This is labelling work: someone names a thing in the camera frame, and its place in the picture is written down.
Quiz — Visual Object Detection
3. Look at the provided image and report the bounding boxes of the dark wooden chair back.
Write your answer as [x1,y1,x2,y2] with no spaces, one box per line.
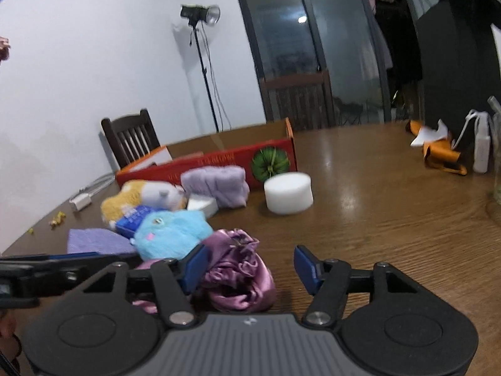
[259,70,337,132]

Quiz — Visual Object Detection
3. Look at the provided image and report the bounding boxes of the glass sliding door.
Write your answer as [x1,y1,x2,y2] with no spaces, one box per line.
[231,0,443,127]

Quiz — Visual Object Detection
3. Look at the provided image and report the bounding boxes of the white spray bottle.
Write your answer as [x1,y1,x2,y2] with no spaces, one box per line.
[450,109,493,174]

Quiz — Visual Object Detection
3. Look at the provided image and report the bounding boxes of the purple knitted pouch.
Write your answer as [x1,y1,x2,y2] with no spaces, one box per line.
[67,228,138,255]

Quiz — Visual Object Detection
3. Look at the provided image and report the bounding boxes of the clear glass vase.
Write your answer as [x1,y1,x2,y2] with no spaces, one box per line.
[485,96,501,205]

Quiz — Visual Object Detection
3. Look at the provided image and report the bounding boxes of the purple fluffy towel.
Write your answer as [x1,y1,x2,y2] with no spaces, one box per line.
[181,165,250,209]

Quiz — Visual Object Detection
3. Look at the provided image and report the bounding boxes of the white crumpled paper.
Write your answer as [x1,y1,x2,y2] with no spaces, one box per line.
[410,119,449,148]

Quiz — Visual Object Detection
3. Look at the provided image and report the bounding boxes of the large black object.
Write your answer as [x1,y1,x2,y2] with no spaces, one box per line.
[415,0,501,154]

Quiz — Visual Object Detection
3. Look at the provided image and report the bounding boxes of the blue tissue packet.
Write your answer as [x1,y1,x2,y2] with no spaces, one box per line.
[115,205,157,238]

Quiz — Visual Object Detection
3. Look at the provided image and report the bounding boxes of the pink hanging garment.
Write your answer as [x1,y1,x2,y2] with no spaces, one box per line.
[359,0,393,71]

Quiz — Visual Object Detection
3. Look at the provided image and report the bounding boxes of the studio light on stand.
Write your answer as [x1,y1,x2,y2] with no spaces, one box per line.
[179,4,232,134]

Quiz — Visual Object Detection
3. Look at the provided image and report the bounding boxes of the white charger cable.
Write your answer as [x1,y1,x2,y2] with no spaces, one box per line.
[80,171,118,197]

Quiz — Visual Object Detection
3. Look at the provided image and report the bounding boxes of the dark wooden chair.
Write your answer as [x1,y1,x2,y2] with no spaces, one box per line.
[259,70,337,132]
[101,109,162,169]

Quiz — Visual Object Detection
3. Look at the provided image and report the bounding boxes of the purple satin bonnet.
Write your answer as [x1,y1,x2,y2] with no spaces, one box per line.
[132,229,277,315]

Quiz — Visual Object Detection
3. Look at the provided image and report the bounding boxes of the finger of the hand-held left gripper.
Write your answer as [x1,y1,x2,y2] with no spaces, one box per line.
[0,253,138,272]

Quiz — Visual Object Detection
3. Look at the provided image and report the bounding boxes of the white wedge sponge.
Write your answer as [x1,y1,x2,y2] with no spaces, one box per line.
[187,194,219,219]

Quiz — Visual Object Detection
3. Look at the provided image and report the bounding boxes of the orange white wrapper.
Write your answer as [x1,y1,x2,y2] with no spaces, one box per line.
[405,119,468,176]

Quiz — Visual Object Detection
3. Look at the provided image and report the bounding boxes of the red cardboard box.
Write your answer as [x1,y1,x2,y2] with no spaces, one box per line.
[115,117,298,191]

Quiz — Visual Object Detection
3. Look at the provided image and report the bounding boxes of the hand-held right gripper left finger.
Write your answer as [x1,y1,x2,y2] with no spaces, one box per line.
[80,243,211,329]

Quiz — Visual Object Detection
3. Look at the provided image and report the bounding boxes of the person's left hand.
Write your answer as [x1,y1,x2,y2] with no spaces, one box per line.
[0,313,23,363]

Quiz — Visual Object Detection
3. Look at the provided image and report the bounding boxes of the white orange-edged box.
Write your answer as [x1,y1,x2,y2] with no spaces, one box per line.
[117,146,173,175]

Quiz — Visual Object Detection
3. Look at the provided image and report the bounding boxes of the yellow plush toy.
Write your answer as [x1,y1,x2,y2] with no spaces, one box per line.
[101,180,188,228]

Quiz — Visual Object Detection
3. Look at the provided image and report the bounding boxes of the white charger adaptor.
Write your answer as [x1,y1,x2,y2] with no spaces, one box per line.
[70,192,92,213]

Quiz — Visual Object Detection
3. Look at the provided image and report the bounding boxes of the yellow candy pieces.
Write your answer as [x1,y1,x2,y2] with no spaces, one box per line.
[27,211,66,236]

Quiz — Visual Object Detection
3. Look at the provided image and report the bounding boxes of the white cylinder sponge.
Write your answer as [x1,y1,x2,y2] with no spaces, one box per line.
[264,172,314,215]

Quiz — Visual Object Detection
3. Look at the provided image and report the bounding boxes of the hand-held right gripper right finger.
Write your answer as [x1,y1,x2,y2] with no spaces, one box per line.
[293,245,420,329]

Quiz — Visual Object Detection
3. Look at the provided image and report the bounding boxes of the blue plush toy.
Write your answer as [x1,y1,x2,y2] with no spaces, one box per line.
[134,209,214,261]

